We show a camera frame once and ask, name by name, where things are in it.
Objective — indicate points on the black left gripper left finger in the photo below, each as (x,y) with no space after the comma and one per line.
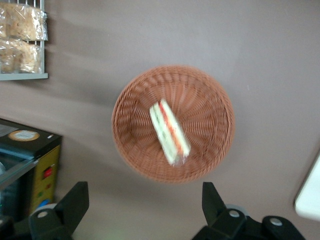
(67,212)

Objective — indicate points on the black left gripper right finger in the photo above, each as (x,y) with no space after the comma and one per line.
(220,220)

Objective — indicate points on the triangle sandwich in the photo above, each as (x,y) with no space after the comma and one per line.
(170,132)

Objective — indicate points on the white plastic tray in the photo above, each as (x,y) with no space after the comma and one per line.
(311,195)

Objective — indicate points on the round brown wicker basket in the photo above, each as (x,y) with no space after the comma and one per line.
(207,120)

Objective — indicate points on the black yellow food warmer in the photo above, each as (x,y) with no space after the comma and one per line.
(45,172)

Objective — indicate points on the wrapped bread package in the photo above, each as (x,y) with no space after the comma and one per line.
(22,57)
(23,22)

